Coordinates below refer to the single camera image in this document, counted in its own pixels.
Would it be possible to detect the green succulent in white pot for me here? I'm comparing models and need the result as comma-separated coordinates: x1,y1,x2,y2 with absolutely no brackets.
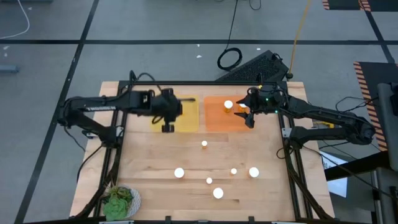
101,185,142,222

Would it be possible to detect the black aluminium table frame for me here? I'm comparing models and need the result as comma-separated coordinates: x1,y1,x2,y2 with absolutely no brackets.
70,70,336,224

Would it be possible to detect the black beam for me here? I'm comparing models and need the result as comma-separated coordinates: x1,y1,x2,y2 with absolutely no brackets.
324,151,391,182

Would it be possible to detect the black coiled cable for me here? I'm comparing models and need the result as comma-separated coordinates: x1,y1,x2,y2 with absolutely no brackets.
216,0,243,72

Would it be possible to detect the white cable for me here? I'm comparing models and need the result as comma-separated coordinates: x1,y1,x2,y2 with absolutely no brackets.
0,0,30,40

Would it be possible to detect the translucent yellow plastic bin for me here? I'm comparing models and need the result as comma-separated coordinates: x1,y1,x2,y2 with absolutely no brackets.
150,95,200,133

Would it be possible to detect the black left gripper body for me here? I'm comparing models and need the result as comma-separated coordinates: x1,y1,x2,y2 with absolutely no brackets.
144,88,183,133

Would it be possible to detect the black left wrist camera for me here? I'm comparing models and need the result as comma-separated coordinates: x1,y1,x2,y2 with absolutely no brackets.
154,93,183,116

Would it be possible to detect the yellow cable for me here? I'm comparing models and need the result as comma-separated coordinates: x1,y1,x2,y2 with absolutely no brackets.
287,0,313,79

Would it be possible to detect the translucent orange plastic bin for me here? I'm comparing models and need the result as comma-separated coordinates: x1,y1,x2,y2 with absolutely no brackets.
203,95,253,133

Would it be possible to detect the white board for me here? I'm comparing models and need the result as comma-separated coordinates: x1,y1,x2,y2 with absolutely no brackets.
319,151,348,198

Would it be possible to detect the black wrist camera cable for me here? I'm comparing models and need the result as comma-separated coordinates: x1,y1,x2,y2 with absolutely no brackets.
151,113,169,125

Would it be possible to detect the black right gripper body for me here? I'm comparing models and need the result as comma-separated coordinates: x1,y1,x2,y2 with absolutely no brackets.
247,85,284,114

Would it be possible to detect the black hazard-striped floor mat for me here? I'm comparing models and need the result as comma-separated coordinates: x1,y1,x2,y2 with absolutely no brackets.
353,61,398,152
359,0,398,12
322,0,364,11

